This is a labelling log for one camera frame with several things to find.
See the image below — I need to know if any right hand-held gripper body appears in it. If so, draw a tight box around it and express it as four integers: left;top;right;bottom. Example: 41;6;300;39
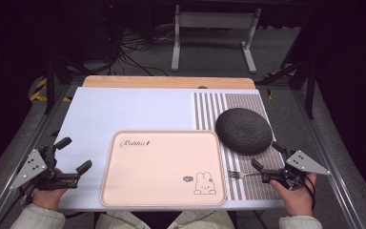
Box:
261;150;332;191

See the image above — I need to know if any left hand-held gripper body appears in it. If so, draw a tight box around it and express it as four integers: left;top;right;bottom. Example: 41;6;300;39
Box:
10;146;79;192

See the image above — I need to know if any silver metal fork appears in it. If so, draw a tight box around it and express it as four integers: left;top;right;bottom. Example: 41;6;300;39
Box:
228;170;263;179

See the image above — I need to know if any person's left hand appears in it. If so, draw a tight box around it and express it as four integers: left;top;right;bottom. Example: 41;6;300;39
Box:
31;189;69;211

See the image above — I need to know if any person's right hand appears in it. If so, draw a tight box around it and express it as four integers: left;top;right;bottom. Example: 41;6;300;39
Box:
270;173;317;218

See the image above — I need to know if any grey striped placemat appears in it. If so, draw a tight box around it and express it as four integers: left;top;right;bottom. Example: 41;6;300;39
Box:
193;92;286;201

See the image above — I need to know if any yellow black hazard tape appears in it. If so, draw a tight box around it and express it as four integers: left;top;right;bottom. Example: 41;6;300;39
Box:
28;77;72;103

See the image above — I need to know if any black tripod stand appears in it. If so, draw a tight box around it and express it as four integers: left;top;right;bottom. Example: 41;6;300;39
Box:
42;55;87;115
255;58;317;120

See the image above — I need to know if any person's left leg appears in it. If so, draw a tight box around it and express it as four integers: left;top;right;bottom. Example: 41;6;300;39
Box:
94;211;151;229

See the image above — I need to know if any person's leg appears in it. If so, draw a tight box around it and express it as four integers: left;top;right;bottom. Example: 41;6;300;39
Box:
167;210;236;229
94;211;151;229

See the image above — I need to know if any white table cover board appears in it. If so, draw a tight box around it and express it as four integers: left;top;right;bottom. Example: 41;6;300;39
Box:
54;87;286;212

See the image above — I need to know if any pink rectangular tray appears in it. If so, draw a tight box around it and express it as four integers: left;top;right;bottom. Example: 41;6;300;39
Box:
99;129;228;207

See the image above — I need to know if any person's right leg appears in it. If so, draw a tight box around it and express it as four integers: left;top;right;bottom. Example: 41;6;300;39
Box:
167;210;236;229

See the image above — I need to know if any aluminium frame rail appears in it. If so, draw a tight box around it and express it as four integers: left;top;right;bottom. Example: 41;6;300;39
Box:
0;84;77;229
290;90;365;229

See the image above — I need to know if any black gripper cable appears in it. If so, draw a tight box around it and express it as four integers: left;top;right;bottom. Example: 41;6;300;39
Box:
303;176;317;212

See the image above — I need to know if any bundle of black floor cables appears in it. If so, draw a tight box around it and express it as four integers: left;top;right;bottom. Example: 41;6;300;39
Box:
106;27;175;77

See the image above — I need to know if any grey metal stand frame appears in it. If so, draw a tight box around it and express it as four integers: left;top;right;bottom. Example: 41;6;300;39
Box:
171;4;262;75

